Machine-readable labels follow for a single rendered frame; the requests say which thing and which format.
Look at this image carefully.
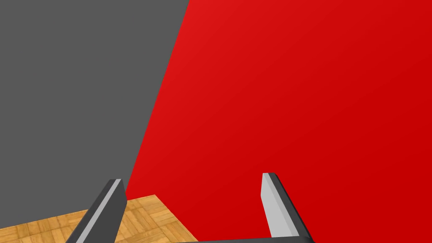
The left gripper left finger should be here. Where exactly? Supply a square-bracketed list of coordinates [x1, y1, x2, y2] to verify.
[65, 178, 128, 243]

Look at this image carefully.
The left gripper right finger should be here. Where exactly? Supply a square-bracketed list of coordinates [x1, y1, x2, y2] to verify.
[260, 172, 311, 238]

